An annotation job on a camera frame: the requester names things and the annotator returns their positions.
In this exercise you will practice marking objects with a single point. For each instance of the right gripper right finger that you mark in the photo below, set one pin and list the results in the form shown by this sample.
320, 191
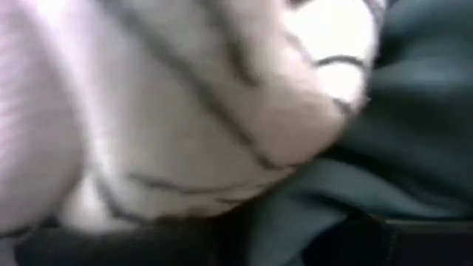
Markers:
388, 247

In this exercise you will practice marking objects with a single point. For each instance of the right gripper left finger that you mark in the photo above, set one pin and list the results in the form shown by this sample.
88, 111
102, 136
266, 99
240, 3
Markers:
148, 247

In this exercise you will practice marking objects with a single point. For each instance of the teal shirt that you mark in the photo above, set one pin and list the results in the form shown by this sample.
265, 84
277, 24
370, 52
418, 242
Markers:
414, 129

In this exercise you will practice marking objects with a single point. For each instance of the grey patterned garment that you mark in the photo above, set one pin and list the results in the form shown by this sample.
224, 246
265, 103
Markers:
166, 111

